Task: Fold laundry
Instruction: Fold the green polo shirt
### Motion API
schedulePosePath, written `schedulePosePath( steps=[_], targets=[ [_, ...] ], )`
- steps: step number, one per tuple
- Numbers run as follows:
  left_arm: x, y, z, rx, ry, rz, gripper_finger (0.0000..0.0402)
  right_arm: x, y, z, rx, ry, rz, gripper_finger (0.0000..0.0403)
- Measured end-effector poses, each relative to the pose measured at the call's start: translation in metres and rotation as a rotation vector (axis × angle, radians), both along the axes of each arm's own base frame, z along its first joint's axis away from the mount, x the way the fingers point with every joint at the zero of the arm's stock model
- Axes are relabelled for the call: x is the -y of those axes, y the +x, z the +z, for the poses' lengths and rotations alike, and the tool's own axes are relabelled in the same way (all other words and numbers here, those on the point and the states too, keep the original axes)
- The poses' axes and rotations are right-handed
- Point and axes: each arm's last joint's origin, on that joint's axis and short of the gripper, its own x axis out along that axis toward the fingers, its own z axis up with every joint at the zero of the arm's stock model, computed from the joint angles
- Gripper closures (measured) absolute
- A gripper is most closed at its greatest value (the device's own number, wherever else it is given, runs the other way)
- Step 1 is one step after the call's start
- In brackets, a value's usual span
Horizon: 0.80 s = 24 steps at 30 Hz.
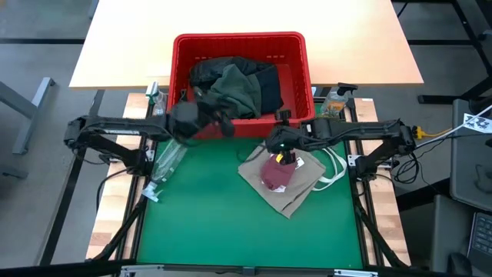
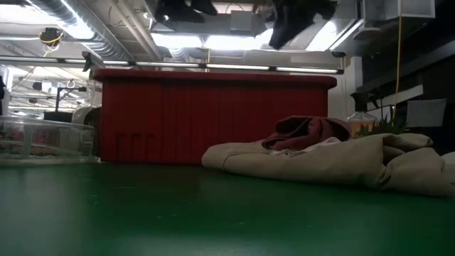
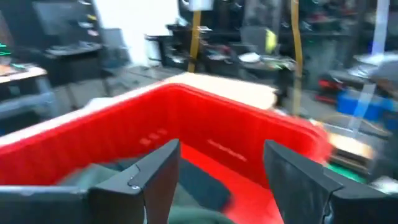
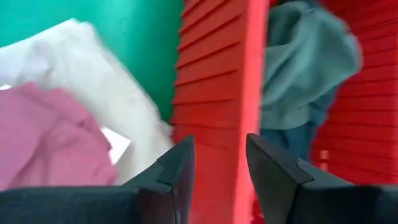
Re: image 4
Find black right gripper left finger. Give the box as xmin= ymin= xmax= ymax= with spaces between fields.
xmin=0 ymin=135 xmax=196 ymax=224

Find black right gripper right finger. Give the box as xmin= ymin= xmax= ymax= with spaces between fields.
xmin=245 ymin=133 xmax=398 ymax=224

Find maroon shirt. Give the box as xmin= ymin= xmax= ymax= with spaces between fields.
xmin=0 ymin=82 xmax=119 ymax=191

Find beige shirt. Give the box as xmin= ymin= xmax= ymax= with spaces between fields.
xmin=0 ymin=17 xmax=175 ymax=185

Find red plastic laundry basket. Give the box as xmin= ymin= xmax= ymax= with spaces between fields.
xmin=170 ymin=0 xmax=398 ymax=224

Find dark blue jeans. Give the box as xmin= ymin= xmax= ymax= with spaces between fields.
xmin=259 ymin=83 xmax=341 ymax=162

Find dark green garment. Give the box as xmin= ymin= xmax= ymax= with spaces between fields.
xmin=261 ymin=0 xmax=364 ymax=131

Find green table mat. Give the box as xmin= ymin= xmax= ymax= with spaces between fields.
xmin=0 ymin=0 xmax=184 ymax=124

